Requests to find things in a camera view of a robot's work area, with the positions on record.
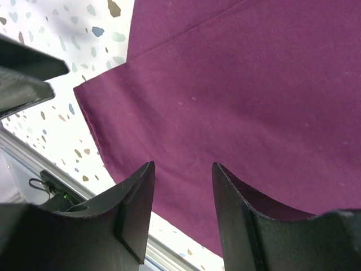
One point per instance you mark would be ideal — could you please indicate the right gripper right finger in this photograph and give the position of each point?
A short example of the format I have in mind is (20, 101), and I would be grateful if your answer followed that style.
(260, 233)

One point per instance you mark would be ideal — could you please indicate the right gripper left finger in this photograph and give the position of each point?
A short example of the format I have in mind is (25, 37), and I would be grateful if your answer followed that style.
(106, 232)

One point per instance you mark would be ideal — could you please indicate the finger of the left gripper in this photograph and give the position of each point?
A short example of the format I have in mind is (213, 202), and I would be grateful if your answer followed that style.
(29, 61)
(19, 92)

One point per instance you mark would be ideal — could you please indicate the purple surgical cloth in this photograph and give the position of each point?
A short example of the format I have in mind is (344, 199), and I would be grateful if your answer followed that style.
(269, 89)

